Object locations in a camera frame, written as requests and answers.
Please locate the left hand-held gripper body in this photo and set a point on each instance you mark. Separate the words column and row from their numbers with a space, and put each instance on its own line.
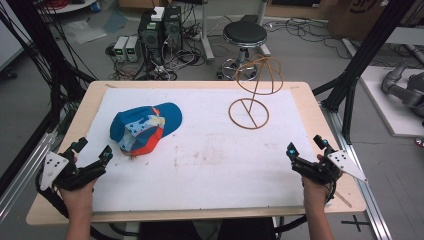
column 55, row 168

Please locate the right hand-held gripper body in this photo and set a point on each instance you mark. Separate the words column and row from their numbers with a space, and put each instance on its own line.
column 333, row 166

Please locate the blue and orange cap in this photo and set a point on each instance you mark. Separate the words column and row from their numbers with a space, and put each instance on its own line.
column 143, row 128

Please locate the person's right hand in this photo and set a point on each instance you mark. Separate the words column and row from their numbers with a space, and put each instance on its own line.
column 314, row 190

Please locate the person's left hand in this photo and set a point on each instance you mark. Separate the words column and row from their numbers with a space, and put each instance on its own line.
column 77, row 198

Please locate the white platform board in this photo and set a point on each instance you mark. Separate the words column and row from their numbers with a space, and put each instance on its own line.
column 390, row 106

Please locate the white table mat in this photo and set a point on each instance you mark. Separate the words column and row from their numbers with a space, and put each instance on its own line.
column 200, row 156

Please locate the white power supply unit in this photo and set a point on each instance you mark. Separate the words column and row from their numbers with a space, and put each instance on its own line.
column 120, row 48
column 132, row 48

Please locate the person's dark clothing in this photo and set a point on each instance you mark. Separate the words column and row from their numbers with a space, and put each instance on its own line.
column 206, row 230

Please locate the black round stool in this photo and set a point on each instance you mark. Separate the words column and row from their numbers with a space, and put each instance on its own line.
column 244, row 40

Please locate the black computer tower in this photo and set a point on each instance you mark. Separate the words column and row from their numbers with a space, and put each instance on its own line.
column 173, row 26
column 150, row 35

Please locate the cardboard box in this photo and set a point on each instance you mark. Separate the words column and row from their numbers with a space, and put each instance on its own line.
column 360, row 16

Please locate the grey desk leg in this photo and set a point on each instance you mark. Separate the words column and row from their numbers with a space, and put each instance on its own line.
column 207, row 33

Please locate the white box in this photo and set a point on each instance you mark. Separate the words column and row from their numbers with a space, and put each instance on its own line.
column 158, row 14

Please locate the aluminium rail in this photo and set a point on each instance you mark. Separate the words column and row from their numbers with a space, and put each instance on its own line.
column 23, row 173
column 360, row 160

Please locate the black metal frame post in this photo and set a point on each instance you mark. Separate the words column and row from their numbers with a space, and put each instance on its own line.
column 363, row 56
column 43, row 43

